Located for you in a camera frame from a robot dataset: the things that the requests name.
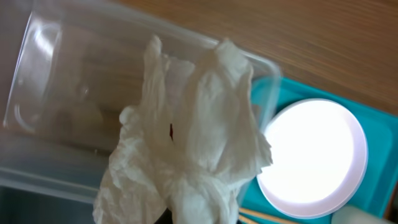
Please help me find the white napkin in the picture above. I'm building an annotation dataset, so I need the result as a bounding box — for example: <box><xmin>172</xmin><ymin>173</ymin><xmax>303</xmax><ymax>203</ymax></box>
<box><xmin>93</xmin><ymin>36</ymin><xmax>272</xmax><ymax>223</ymax></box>

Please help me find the wooden chopstick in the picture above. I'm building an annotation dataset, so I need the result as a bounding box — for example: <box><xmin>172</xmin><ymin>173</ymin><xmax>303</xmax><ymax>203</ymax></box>
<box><xmin>239</xmin><ymin>215</ymin><xmax>258</xmax><ymax>224</ymax></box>
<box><xmin>239</xmin><ymin>208</ymin><xmax>298</xmax><ymax>224</ymax></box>

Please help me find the large white plate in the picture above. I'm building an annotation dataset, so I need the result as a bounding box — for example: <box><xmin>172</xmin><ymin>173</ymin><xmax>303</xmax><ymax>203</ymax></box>
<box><xmin>257</xmin><ymin>98</ymin><xmax>368</xmax><ymax>219</ymax></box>

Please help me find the white cup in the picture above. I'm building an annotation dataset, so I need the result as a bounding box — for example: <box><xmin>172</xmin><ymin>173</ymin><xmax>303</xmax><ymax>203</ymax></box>
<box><xmin>331</xmin><ymin>205</ymin><xmax>395</xmax><ymax>224</ymax></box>

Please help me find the clear plastic waste bin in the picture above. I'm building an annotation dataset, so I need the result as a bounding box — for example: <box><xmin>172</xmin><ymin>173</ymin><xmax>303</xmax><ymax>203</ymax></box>
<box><xmin>0</xmin><ymin>0</ymin><xmax>282</xmax><ymax>205</ymax></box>

